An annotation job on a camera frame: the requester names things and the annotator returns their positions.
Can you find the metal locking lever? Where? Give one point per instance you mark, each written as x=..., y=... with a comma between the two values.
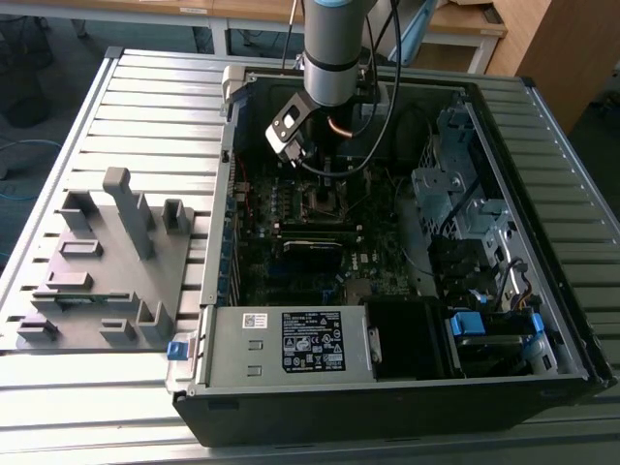
x=358, y=204

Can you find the silver metal drive cage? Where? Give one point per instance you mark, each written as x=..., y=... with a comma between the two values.
x=431, y=186

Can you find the green motherboard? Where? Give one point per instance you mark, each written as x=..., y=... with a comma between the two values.
x=382, y=242

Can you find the black graphics card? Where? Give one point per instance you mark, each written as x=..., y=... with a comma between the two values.
x=310, y=266

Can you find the blue disk carrier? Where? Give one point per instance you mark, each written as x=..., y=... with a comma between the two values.
x=536, y=324
x=467, y=323

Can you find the grey power supply unit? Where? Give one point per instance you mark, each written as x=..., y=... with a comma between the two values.
x=227, y=339

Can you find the wooden cabinet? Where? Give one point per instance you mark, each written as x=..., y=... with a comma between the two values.
x=557, y=48

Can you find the grey parts rack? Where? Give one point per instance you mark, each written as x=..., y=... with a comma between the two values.
x=121, y=271

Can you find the black hard disk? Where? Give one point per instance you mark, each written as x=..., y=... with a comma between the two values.
x=489, y=356

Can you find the blue case latch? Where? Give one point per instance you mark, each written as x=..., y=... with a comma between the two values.
x=176, y=351

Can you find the black PC case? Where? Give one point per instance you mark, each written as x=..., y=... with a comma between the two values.
x=387, y=416

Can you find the green RAM stick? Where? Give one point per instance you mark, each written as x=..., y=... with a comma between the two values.
x=80, y=300

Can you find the black office chair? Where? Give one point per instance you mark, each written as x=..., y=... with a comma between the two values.
x=24, y=97

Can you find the black plastic drive bracket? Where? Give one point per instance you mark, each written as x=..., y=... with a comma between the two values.
x=457, y=264

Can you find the wooden desk white frame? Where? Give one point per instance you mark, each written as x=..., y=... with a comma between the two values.
x=465, y=29
x=121, y=7

